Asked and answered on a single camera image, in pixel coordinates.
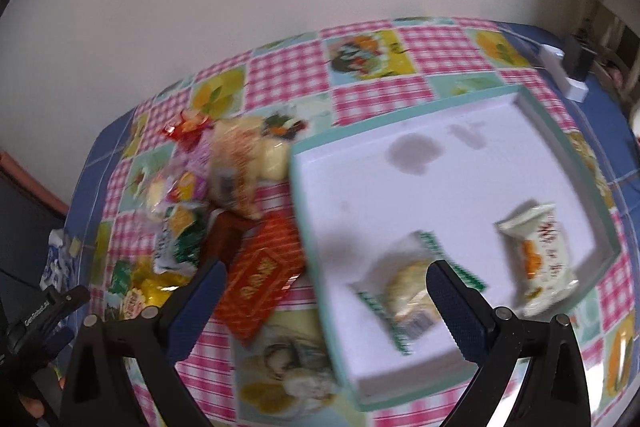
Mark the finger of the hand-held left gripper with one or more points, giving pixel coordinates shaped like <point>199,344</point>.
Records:
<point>72,296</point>

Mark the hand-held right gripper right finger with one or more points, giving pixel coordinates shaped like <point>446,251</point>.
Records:
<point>457,312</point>

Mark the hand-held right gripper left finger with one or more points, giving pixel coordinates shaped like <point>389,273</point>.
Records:
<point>197,307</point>

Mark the green white striped snack packet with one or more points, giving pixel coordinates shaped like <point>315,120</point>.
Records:
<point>395,292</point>
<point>164,252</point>

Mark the orange-red snack packet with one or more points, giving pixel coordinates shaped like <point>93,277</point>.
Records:
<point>260,277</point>

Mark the dark red snack packet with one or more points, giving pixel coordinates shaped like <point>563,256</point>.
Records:
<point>227,232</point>

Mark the cream snack packet orange print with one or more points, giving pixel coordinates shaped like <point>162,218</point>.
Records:
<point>542,257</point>

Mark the clear packet with round cookie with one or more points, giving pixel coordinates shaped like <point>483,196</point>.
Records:
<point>160,192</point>

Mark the white tray with teal rim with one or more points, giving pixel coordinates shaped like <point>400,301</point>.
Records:
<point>450,187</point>

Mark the large beige yellow snack packet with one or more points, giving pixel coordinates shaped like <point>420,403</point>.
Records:
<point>240,167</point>

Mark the crumpled white blue bag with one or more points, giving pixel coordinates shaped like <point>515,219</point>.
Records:
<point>57,257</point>

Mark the dark cabinet with red-brown edge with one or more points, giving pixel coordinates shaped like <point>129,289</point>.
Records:
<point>25,217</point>

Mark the small red snack packet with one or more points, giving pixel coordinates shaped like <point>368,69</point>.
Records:
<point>180,127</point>

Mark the pink checked fruit print tablecloth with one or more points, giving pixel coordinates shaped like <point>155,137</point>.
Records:
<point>380,102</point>

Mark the white power adapter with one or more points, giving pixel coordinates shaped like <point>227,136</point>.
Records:
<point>560,67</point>

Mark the black box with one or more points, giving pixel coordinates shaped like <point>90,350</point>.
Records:
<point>580,57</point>

